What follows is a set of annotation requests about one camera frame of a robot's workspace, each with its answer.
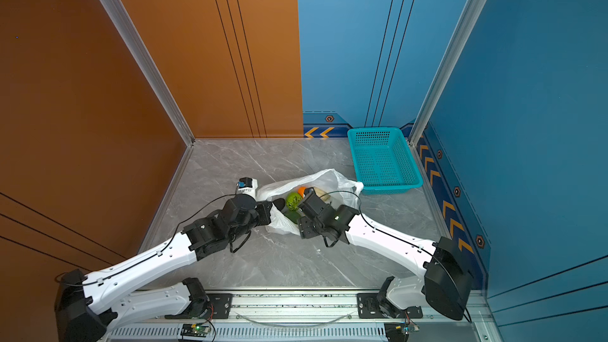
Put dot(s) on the aluminium front rail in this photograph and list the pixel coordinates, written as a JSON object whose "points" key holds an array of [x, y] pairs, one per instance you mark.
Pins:
{"points": [[260, 306]]}

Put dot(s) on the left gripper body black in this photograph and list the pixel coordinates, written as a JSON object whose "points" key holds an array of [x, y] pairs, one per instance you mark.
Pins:
{"points": [[260, 216]]}

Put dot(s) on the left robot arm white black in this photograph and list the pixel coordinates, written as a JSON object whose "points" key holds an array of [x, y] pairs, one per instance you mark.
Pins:
{"points": [[87, 306]]}

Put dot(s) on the white plastic bag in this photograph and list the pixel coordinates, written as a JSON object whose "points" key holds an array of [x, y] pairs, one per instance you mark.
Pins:
{"points": [[339, 188]]}

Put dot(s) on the left circuit board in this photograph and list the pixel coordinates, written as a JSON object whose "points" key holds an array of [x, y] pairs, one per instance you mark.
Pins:
{"points": [[197, 332]]}

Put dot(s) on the dark avocado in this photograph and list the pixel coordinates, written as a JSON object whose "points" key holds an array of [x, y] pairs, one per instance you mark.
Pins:
{"points": [[279, 204]]}

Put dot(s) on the dark green fruit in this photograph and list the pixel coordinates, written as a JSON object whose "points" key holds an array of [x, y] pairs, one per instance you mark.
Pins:
{"points": [[293, 216]]}

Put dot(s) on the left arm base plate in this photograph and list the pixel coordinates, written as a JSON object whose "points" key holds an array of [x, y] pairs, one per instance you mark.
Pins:
{"points": [[217, 306]]}

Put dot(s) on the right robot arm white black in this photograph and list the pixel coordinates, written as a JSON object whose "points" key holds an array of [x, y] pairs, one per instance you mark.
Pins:
{"points": [[441, 276]]}

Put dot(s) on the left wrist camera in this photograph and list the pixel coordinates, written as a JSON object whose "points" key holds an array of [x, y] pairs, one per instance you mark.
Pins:
{"points": [[247, 186]]}

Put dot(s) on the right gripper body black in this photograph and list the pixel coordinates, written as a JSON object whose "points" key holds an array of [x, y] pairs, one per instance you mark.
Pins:
{"points": [[309, 228]]}

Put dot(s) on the teal plastic basket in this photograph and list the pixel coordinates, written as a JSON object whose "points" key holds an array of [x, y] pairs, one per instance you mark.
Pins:
{"points": [[383, 161]]}

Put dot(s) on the circuit board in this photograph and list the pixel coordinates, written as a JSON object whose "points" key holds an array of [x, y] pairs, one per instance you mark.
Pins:
{"points": [[197, 332], [400, 332]]}

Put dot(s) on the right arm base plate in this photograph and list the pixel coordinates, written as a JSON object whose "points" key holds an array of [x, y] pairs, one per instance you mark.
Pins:
{"points": [[369, 307]]}

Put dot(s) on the right circuit board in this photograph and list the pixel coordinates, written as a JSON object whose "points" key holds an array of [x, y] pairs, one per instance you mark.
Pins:
{"points": [[400, 332]]}

